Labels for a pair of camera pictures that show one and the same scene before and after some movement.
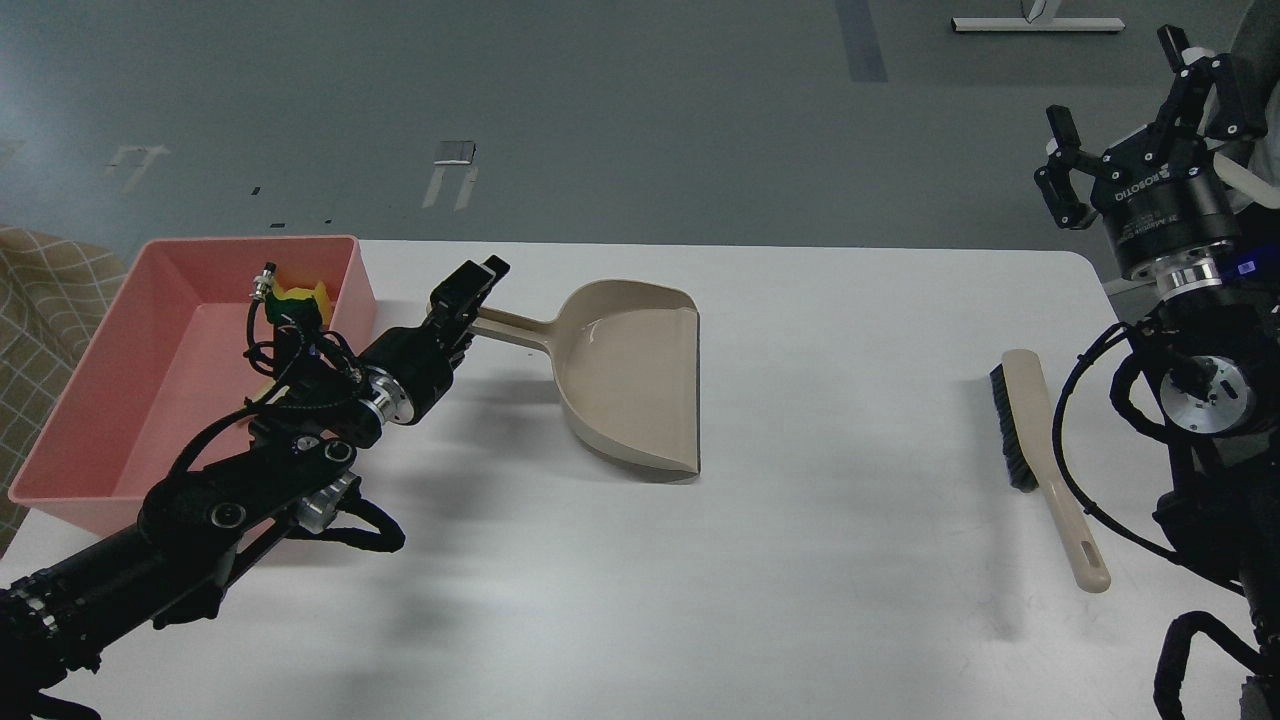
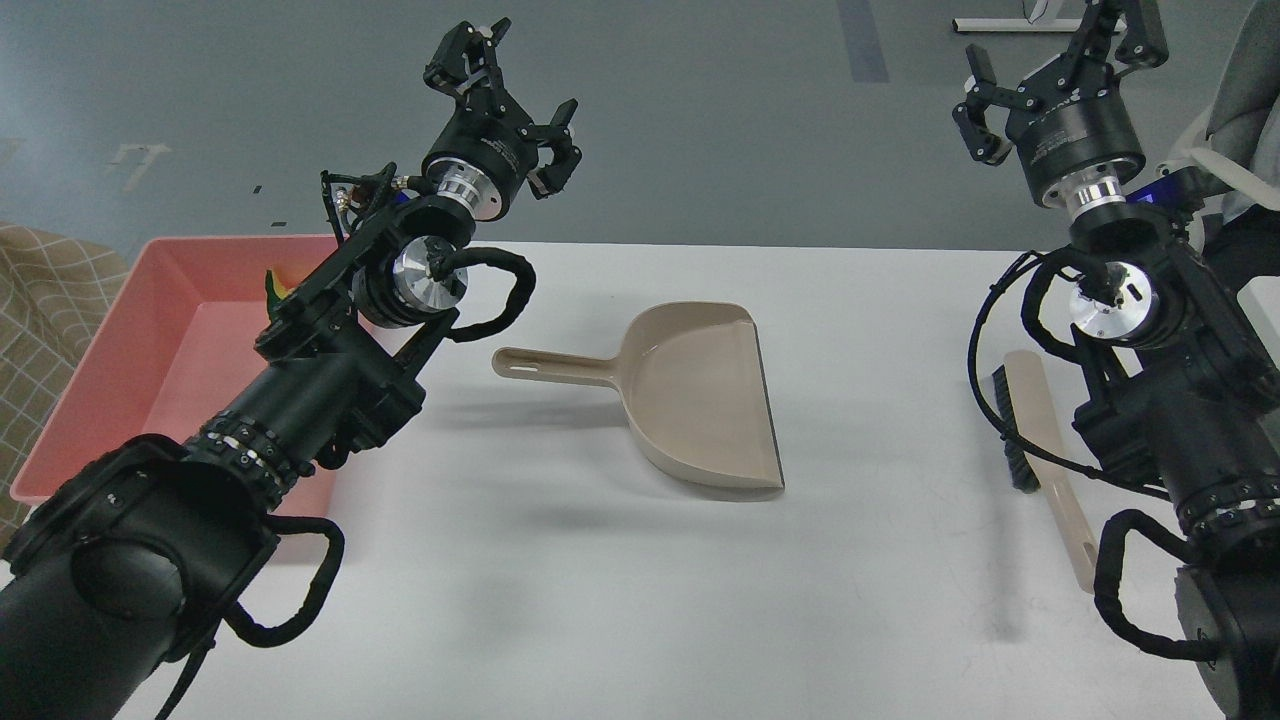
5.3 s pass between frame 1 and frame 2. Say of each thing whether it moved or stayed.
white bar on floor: stayed
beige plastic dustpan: moved
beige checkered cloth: stayed
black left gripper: moved
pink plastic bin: stayed
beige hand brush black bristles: stayed
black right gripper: moved
